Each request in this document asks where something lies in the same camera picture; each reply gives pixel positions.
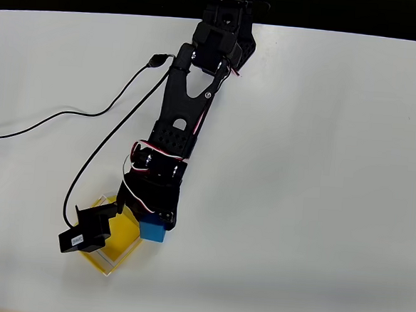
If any yellow open box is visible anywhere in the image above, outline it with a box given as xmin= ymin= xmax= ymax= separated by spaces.
xmin=74 ymin=192 xmax=150 ymax=280

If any blue cube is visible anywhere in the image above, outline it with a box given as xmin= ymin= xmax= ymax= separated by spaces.
xmin=137 ymin=212 xmax=169 ymax=244

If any black camera on bracket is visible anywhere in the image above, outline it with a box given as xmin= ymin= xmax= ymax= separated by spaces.
xmin=57 ymin=199 xmax=124 ymax=259

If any black extension cable with plug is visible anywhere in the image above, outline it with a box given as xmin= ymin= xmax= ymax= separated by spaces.
xmin=0 ymin=41 xmax=177 ymax=151

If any red white wrist servo wire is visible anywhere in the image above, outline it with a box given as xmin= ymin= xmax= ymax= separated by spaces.
xmin=119 ymin=139 xmax=192 ymax=220

